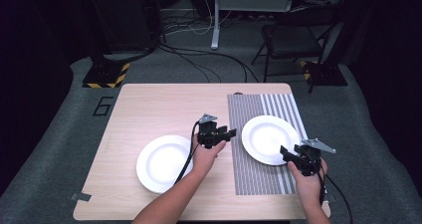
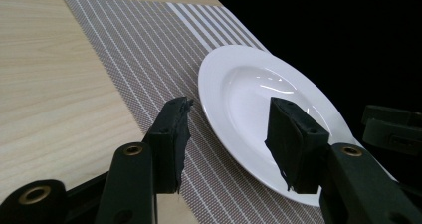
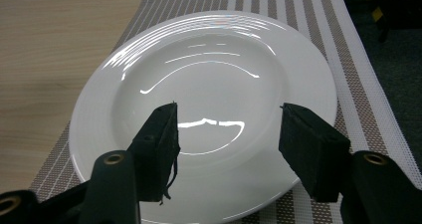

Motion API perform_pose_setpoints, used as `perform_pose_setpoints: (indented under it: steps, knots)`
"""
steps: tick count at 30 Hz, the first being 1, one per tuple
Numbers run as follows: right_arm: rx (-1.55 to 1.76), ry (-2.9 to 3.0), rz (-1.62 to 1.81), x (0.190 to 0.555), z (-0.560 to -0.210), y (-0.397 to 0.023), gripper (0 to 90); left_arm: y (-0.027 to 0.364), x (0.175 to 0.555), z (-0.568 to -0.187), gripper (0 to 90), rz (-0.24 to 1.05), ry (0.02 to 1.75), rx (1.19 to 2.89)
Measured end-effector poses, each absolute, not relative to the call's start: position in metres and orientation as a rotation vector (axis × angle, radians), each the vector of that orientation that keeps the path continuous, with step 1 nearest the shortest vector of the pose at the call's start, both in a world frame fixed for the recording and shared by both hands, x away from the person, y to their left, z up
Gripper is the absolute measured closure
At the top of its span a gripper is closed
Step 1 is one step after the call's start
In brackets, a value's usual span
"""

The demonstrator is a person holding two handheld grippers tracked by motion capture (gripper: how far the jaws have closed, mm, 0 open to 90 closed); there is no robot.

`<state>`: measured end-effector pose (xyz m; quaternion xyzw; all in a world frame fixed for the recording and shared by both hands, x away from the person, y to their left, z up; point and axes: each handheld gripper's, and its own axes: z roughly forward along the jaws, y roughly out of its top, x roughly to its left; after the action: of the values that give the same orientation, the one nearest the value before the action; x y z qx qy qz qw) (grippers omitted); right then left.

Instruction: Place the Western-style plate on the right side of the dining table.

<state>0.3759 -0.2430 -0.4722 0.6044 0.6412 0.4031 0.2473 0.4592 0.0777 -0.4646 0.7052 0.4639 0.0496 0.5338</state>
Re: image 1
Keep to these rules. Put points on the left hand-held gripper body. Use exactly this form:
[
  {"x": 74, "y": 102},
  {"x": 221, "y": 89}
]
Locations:
[{"x": 209, "y": 134}]

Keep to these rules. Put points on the black folding chair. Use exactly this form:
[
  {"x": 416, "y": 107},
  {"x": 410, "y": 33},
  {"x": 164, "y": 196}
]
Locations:
[{"x": 288, "y": 41}]

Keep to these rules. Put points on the black stand with striped base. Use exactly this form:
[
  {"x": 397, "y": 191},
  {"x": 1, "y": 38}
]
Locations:
[
  {"x": 106, "y": 74},
  {"x": 326, "y": 74}
]

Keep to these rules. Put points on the white metal stand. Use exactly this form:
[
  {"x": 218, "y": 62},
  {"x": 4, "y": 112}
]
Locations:
[{"x": 215, "y": 25}]

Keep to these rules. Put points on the person's right hand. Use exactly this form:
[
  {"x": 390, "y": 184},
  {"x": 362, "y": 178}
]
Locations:
[{"x": 310, "y": 187}]

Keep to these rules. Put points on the person's left hand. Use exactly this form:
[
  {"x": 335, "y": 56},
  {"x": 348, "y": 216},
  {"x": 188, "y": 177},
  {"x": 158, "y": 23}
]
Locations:
[{"x": 205, "y": 161}]

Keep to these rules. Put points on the white plate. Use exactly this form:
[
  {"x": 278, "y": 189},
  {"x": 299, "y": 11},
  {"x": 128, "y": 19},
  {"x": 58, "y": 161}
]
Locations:
[
  {"x": 267, "y": 139},
  {"x": 162, "y": 164}
]

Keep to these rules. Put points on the dark curtain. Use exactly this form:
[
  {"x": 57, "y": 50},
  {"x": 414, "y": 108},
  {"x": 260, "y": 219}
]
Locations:
[
  {"x": 391, "y": 68},
  {"x": 30, "y": 84}
]

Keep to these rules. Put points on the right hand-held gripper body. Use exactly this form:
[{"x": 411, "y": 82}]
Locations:
[{"x": 310, "y": 159}]

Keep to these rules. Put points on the dark cabinet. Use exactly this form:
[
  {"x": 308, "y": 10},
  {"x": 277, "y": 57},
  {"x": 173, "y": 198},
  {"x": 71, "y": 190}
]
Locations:
[{"x": 129, "y": 18}]

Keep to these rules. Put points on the grey striped placemat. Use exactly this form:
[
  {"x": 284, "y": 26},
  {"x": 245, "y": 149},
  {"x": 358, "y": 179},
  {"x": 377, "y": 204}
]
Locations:
[{"x": 252, "y": 179}]

